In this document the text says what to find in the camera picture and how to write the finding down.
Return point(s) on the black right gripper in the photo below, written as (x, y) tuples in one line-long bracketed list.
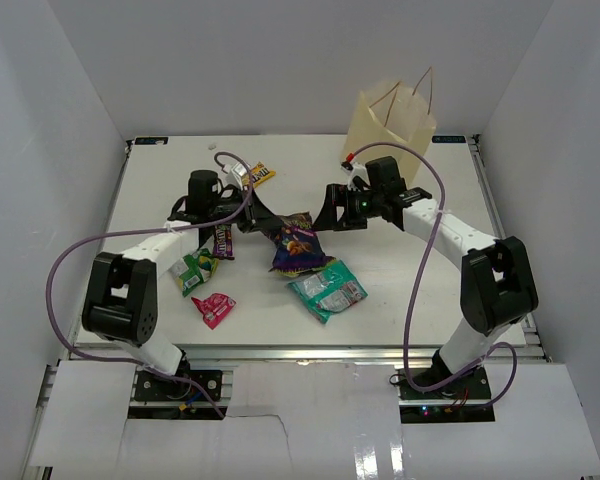
[(339, 195)]

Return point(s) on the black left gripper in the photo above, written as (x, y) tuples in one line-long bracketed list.
[(255, 215)]

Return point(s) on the dark blue Krokant snack bag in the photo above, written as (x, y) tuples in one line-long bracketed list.
[(298, 249)]

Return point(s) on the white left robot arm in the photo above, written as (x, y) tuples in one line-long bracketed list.
[(121, 303)]

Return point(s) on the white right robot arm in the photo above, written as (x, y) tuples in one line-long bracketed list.
[(497, 287)]

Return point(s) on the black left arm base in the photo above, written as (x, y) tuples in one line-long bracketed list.
[(155, 398)]

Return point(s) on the teal candy bag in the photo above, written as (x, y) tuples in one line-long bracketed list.
[(328, 292)]

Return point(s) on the beige paper bag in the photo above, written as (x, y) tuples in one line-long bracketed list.
[(393, 111)]

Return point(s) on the brown M&M's packet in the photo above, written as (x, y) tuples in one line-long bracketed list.
[(223, 242)]

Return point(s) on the yellow M&M's packet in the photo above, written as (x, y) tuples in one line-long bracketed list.
[(261, 173)]

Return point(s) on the green Skittles packet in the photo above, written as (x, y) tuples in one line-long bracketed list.
[(193, 270)]

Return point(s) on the pink candy packet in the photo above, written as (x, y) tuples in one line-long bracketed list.
[(214, 309)]

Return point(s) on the white paper sheet front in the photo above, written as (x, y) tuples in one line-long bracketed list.
[(320, 421)]

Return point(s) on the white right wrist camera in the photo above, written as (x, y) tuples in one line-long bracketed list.
[(357, 177)]

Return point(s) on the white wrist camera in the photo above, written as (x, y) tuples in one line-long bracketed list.
[(236, 174), (357, 177)]

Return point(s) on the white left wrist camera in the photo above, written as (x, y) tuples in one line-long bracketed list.
[(236, 174)]

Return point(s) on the aluminium table frame rail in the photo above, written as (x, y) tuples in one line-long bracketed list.
[(331, 353)]

